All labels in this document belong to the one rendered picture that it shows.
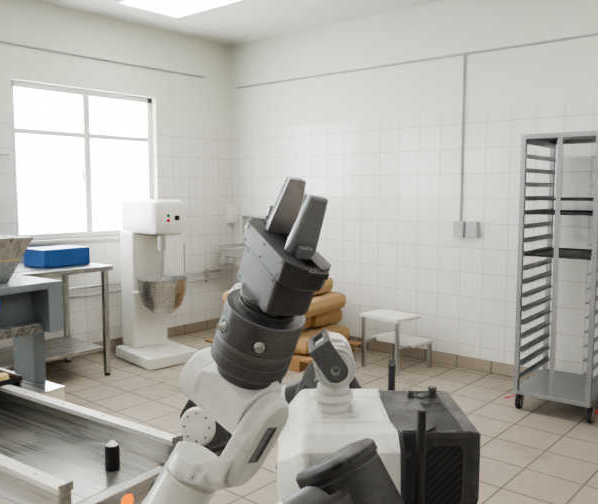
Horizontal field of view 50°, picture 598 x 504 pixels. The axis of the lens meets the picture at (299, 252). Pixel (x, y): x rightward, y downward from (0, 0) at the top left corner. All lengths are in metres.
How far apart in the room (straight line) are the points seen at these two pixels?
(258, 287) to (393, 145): 5.16
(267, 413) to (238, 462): 0.06
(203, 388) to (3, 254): 1.42
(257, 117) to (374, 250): 1.96
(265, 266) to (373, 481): 0.33
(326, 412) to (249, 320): 0.41
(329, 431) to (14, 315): 1.40
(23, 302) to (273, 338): 1.59
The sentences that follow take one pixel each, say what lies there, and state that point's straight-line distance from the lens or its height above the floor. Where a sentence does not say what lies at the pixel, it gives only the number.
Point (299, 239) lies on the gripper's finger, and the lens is 0.63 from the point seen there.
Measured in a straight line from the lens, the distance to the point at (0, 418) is 1.99.
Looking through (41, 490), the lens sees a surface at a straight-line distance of 1.42.
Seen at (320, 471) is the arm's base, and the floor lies 1.11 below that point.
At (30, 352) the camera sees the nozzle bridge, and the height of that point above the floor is 0.94.
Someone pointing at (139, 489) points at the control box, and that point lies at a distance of 1.51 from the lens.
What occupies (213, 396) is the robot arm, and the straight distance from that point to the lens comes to 0.73.
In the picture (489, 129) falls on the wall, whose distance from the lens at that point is 5.37.
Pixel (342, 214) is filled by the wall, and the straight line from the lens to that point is 6.09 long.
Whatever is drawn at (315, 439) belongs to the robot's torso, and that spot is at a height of 1.10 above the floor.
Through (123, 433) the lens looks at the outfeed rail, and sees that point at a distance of 1.66.
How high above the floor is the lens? 1.46
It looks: 5 degrees down
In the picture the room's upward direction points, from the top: straight up
